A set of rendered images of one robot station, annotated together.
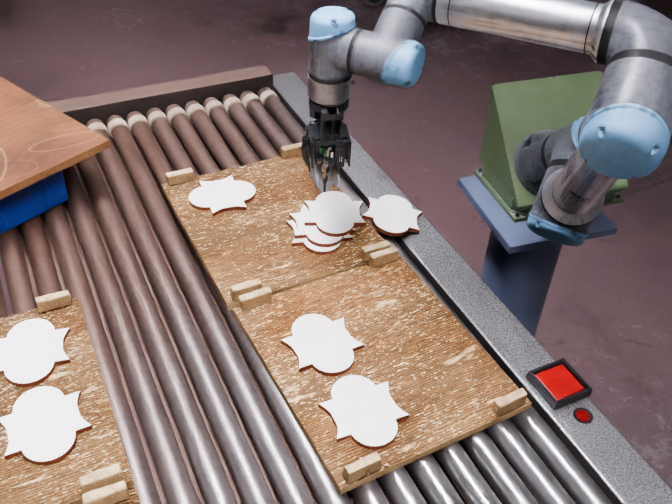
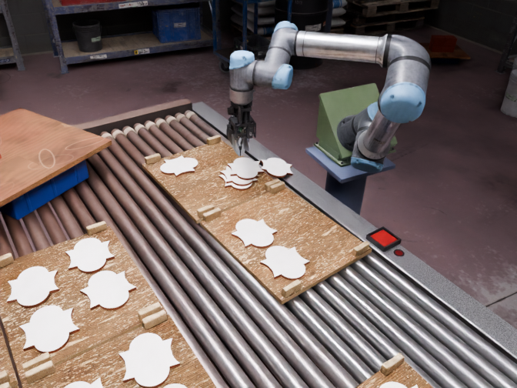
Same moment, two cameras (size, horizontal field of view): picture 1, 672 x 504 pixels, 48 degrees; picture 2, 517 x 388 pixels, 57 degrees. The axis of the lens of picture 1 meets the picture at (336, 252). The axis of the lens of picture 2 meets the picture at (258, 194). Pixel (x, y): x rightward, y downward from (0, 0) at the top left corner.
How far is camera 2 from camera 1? 28 cm
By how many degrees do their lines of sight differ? 8
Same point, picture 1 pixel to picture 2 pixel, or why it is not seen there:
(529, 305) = not seen: hidden behind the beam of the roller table
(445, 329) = (318, 219)
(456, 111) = (285, 126)
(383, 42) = (271, 65)
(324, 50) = (239, 73)
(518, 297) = not seen: hidden behind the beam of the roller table
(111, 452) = (151, 299)
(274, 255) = (216, 193)
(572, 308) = not seen: hidden behind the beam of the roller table
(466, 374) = (335, 239)
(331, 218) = (245, 171)
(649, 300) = (410, 217)
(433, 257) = (303, 186)
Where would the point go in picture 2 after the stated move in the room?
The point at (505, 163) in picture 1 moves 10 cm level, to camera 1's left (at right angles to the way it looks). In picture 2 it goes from (331, 135) to (308, 136)
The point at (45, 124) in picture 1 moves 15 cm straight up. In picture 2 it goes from (71, 135) to (62, 97)
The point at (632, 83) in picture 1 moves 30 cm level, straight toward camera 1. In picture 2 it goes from (404, 72) to (401, 118)
